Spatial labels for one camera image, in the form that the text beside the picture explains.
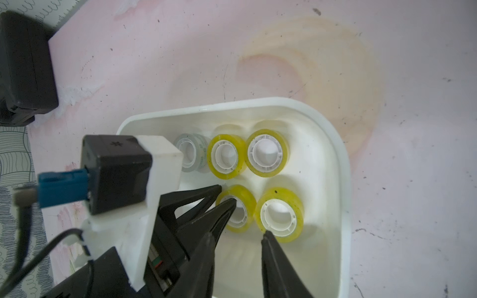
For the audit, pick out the yellow tape roll four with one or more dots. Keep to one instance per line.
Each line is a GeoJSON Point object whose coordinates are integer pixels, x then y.
{"type": "Point", "coordinates": [242, 218]}

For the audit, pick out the black tool case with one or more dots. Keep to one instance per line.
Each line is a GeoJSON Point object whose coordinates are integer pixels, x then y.
{"type": "Point", "coordinates": [27, 81]}

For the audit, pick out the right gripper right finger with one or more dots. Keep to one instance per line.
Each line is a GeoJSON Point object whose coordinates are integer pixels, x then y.
{"type": "Point", "coordinates": [280, 280]}

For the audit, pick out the white storage box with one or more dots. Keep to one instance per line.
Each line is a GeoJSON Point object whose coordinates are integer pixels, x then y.
{"type": "Point", "coordinates": [317, 171]}

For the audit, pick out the yellow tape roll three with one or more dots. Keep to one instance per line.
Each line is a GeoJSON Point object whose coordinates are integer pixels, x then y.
{"type": "Point", "coordinates": [281, 212]}

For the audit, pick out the yellow tape roll five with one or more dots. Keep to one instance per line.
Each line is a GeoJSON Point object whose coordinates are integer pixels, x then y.
{"type": "Point", "coordinates": [226, 156]}

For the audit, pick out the yellow tape roll six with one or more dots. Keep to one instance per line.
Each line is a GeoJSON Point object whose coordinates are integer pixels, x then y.
{"type": "Point", "coordinates": [267, 153]}

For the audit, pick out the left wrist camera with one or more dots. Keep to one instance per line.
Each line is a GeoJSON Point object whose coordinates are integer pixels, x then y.
{"type": "Point", "coordinates": [120, 181]}

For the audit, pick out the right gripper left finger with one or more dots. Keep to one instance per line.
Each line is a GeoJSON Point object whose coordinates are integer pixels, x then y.
{"type": "Point", "coordinates": [199, 237]}

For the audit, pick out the clear tape roll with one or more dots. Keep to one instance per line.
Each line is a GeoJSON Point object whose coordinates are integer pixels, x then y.
{"type": "Point", "coordinates": [194, 149]}

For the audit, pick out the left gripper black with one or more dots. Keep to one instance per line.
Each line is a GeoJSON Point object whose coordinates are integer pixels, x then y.
{"type": "Point", "coordinates": [105, 275]}

